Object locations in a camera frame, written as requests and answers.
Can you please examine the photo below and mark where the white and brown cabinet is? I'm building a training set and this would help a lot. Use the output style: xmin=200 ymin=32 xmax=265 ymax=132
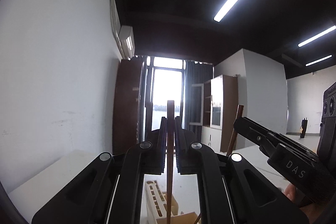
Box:
xmin=201 ymin=75 xmax=238 ymax=153

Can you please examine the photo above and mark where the dark brown tall cabinet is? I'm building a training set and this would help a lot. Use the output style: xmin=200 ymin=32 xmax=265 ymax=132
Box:
xmin=112 ymin=57 xmax=143 ymax=155

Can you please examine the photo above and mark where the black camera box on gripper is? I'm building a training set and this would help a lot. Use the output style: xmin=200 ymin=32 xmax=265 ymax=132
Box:
xmin=317 ymin=83 xmax=335 ymax=161

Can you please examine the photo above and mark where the cream slotted utensil holder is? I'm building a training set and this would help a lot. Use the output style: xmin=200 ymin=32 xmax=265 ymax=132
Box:
xmin=143 ymin=179 xmax=202 ymax=224

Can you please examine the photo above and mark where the person's right hand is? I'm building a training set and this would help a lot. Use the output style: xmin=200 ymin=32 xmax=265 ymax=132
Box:
xmin=284 ymin=184 xmax=335 ymax=223

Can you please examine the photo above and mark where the white wall air conditioner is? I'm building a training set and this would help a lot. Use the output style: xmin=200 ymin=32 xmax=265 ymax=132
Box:
xmin=118 ymin=25 xmax=135 ymax=59

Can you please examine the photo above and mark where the bright glass balcony door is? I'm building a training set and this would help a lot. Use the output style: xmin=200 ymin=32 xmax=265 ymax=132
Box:
xmin=146 ymin=56 xmax=186 ymax=131

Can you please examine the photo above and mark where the dark blue curtain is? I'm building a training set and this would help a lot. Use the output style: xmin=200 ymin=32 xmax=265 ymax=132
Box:
xmin=183 ymin=61 xmax=213 ymax=138

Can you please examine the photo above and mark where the small black device on table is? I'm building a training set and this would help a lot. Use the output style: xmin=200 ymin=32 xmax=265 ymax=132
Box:
xmin=299 ymin=118 xmax=307 ymax=139

